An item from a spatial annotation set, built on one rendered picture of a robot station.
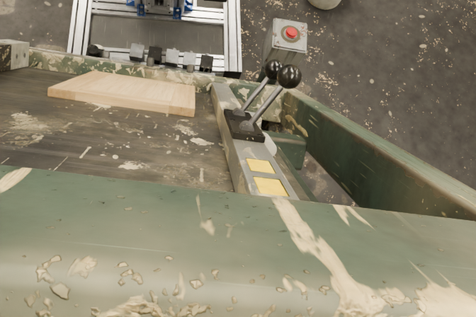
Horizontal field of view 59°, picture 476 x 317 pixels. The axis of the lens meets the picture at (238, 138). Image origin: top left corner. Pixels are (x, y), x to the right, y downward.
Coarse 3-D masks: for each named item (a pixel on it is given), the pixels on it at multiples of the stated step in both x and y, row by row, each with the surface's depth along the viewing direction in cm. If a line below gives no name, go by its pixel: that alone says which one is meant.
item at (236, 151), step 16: (224, 96) 104; (224, 128) 75; (224, 144) 71; (240, 144) 59; (256, 144) 61; (240, 160) 51; (272, 160) 54; (240, 176) 49; (256, 176) 46; (272, 176) 47; (240, 192) 47; (256, 192) 41; (288, 192) 43
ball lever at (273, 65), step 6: (270, 60) 75; (276, 60) 75; (270, 66) 74; (276, 66) 74; (282, 66) 74; (270, 72) 74; (276, 72) 74; (270, 78) 75; (276, 78) 75; (264, 84) 76; (258, 90) 76; (252, 96) 76; (246, 102) 76; (234, 108) 78; (240, 108) 77; (234, 114) 76; (240, 114) 76
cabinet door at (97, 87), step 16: (80, 80) 105; (96, 80) 109; (112, 80) 116; (128, 80) 121; (144, 80) 125; (64, 96) 89; (80, 96) 89; (96, 96) 90; (112, 96) 90; (128, 96) 94; (144, 96) 99; (160, 96) 103; (176, 96) 105; (192, 96) 109; (160, 112) 92; (176, 112) 92; (192, 112) 92
